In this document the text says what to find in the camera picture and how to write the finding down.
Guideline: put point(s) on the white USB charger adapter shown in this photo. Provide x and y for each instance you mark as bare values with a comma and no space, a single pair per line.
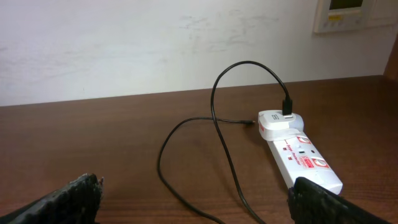
274,126

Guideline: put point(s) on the white power strip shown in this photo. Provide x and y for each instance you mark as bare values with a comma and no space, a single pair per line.
298,157

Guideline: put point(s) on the white wall control panel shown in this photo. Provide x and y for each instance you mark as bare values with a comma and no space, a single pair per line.
344,15

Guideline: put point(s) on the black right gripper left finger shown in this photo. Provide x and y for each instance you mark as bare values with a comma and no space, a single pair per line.
76,202

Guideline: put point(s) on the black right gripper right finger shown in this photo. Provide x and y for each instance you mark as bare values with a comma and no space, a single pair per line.
310,203

